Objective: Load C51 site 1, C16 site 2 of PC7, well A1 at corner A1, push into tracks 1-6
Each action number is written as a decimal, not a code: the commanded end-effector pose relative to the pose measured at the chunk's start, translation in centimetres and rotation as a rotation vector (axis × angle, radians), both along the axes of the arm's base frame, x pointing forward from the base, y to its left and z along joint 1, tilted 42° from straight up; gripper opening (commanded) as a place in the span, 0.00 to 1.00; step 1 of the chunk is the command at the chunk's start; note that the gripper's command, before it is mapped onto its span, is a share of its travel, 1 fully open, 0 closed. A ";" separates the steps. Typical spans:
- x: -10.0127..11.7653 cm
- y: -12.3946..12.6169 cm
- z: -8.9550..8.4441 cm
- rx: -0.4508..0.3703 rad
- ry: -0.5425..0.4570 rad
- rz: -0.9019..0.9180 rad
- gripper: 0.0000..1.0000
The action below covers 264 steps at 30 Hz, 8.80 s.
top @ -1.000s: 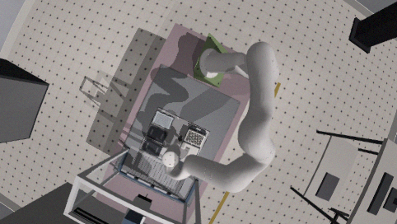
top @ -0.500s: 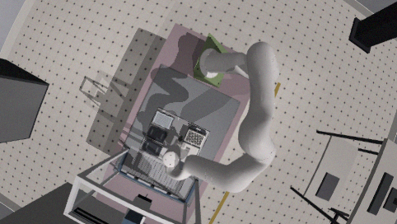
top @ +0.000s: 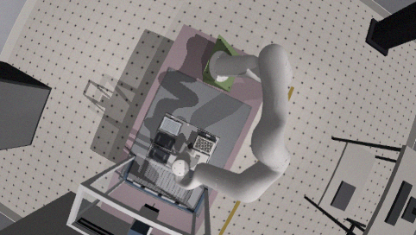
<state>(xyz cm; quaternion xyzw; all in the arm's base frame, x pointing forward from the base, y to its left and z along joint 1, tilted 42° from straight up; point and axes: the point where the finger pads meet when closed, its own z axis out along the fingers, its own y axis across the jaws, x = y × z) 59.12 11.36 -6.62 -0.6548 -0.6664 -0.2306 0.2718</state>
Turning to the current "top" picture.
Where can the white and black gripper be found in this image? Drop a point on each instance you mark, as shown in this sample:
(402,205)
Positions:
(188,148)

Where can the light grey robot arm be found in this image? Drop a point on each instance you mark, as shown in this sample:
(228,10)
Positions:
(267,141)

